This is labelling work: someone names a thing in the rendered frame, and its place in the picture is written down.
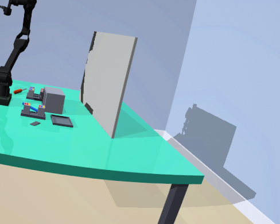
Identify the grey flat panel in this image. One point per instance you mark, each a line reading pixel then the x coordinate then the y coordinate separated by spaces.
pixel 105 77

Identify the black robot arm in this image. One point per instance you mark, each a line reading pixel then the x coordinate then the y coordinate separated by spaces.
pixel 19 46

